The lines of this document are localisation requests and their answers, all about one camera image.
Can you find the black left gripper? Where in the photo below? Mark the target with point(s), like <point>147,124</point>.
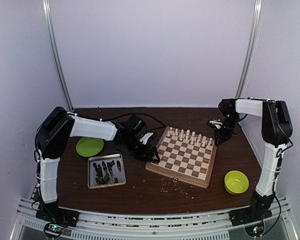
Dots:
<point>148,157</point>

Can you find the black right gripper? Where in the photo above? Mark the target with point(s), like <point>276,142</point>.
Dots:
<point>222,137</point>

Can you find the wooden chess board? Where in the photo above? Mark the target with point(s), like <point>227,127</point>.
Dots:
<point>186,156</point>

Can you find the metal tray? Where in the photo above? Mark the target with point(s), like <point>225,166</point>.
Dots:
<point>91,172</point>

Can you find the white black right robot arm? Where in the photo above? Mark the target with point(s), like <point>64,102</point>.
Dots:
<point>276,130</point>

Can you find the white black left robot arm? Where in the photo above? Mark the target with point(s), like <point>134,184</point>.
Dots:
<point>52,137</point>

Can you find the white chess rook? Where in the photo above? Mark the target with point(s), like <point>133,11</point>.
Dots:
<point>169,132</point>

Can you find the pile of dark chess pieces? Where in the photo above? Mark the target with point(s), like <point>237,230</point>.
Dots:
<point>105,172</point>

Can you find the green bowl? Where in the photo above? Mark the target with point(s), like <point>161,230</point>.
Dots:
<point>236,182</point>

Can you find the green plate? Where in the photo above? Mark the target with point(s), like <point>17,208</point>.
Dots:
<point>88,147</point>

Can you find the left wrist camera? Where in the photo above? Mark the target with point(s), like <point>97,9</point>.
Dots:
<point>148,137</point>

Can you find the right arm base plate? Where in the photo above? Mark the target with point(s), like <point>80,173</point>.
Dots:
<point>248,215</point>

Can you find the aluminium front rail frame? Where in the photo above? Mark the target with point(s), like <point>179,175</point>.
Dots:
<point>209,225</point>

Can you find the right aluminium post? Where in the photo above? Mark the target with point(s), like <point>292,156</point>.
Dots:
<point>251,48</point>

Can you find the aluminium post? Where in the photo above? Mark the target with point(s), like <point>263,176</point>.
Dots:
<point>46,4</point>
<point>251,48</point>

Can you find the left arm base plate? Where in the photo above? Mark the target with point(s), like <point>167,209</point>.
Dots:
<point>57,216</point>

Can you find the left aluminium post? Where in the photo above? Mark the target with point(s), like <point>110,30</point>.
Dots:
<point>46,4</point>

